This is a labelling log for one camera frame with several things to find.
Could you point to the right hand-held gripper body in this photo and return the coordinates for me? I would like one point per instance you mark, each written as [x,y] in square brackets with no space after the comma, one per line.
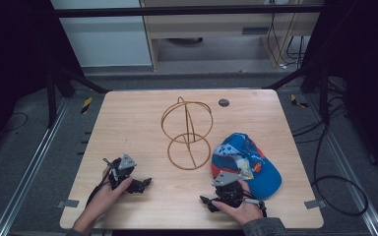
[229,192]

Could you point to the light wooden desk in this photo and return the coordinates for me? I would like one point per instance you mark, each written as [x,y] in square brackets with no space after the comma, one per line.
[216,23]

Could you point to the black curtain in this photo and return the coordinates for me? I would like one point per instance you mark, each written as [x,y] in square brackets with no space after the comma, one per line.
[16,65]
[364,65]

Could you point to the white cabinet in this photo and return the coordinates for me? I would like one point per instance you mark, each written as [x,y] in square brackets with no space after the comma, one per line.
[105,42]

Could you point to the person's left hand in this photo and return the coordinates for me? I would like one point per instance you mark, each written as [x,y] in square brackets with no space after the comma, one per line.
[104,200]

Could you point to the blue and orange cap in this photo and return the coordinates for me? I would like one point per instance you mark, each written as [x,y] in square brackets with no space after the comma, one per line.
[262,175]

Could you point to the grey table bracket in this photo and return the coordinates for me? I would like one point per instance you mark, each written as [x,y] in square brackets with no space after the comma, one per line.
[68,203]
[315,204]

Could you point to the black metal stand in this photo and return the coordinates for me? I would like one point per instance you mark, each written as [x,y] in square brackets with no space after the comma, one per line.
[323,95]
[51,98]

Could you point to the person's right hand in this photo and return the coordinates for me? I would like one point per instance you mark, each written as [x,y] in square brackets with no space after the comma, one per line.
[246,211]

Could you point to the black frame crossbar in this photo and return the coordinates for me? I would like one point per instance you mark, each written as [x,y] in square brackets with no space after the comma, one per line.
[177,11]

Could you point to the aluminium floor rail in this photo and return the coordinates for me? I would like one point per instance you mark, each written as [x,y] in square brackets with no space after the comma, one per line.
[29,170]
[351,177]

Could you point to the round grey table grommet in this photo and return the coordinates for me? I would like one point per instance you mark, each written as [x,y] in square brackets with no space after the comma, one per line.
[223,103]

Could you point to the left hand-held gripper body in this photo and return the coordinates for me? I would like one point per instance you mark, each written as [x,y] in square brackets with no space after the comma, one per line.
[122,170]

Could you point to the yellow and black tape strip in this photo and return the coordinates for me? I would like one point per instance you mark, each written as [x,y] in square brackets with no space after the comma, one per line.
[86,105]
[297,102]

